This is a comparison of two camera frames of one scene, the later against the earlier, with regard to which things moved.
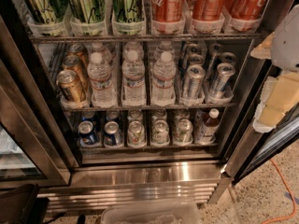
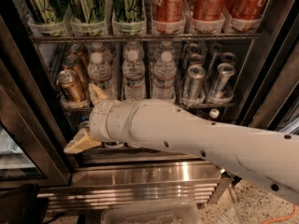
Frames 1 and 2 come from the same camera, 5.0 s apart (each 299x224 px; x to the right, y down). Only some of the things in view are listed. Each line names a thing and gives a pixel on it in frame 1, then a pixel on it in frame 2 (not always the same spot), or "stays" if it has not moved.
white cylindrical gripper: x=286 y=44 -> x=97 y=119
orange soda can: x=70 y=86 stays
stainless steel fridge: x=135 y=93 stays
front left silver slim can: x=193 y=82 stays
